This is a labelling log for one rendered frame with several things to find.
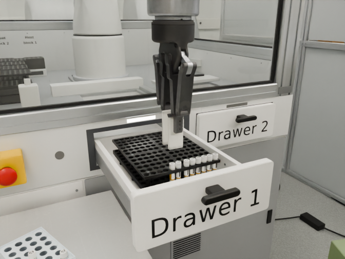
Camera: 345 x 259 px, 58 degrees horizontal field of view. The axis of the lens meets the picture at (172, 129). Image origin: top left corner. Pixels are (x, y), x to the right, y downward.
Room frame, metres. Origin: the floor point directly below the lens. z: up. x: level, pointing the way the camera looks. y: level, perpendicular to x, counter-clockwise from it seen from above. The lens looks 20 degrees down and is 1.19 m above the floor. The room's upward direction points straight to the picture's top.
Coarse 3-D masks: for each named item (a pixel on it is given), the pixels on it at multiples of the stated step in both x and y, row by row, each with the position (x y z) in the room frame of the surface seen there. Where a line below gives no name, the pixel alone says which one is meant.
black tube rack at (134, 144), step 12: (156, 132) 0.78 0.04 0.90; (120, 144) 0.70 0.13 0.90; (132, 144) 0.70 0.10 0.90; (144, 144) 0.71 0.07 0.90; (156, 144) 0.70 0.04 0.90; (192, 144) 0.70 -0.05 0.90; (120, 156) 0.70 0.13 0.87; (132, 156) 0.63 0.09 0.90; (144, 156) 0.63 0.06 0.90; (156, 156) 0.64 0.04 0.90; (168, 156) 0.63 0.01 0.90; (180, 156) 0.63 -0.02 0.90; (192, 156) 0.63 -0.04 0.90; (132, 168) 0.63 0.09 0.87; (144, 168) 0.57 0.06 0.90; (156, 168) 0.58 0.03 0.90; (132, 180) 0.63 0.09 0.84; (144, 180) 0.57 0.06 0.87; (156, 180) 0.58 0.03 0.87; (168, 180) 0.57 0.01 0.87
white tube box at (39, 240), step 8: (32, 232) 0.50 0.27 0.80; (40, 232) 0.50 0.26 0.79; (16, 240) 0.48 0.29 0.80; (24, 240) 0.48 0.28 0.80; (32, 240) 0.48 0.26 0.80; (40, 240) 0.48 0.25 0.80; (48, 240) 0.48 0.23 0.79; (56, 240) 0.48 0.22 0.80; (0, 248) 0.46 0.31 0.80; (8, 248) 0.46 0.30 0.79; (16, 248) 0.46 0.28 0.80; (24, 248) 0.46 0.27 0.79; (32, 248) 0.46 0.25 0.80; (40, 248) 0.47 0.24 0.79; (48, 248) 0.46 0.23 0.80; (56, 248) 0.46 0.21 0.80; (64, 248) 0.46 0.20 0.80; (0, 256) 0.45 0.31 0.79; (8, 256) 0.44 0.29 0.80; (16, 256) 0.44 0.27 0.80; (24, 256) 0.44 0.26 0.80; (40, 256) 0.44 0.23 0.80; (48, 256) 0.44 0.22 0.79; (56, 256) 0.44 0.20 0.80; (72, 256) 0.44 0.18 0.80
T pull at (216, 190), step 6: (210, 186) 0.48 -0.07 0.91; (216, 186) 0.48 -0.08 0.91; (210, 192) 0.46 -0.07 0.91; (216, 192) 0.46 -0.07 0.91; (222, 192) 0.46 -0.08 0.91; (228, 192) 0.46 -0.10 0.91; (234, 192) 0.46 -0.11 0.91; (204, 198) 0.44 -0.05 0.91; (210, 198) 0.44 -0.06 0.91; (216, 198) 0.45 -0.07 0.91; (222, 198) 0.45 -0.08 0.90; (228, 198) 0.46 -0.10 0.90; (204, 204) 0.44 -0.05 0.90; (210, 204) 0.44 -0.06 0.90
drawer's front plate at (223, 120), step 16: (208, 112) 0.88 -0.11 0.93; (224, 112) 0.88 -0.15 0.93; (240, 112) 0.91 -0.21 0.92; (256, 112) 0.94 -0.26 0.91; (272, 112) 0.97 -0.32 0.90; (208, 128) 0.86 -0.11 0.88; (224, 128) 0.89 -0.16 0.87; (240, 128) 0.91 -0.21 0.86; (256, 128) 0.94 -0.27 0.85; (272, 128) 0.97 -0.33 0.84; (224, 144) 0.89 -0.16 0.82
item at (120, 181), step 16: (160, 128) 0.83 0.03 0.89; (96, 144) 0.72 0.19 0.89; (112, 144) 0.76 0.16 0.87; (208, 144) 0.71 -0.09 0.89; (96, 160) 0.73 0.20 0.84; (112, 160) 0.62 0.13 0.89; (224, 160) 0.64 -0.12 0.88; (112, 176) 0.59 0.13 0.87; (128, 176) 0.65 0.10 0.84; (128, 192) 0.50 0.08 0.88; (128, 208) 0.50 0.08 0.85
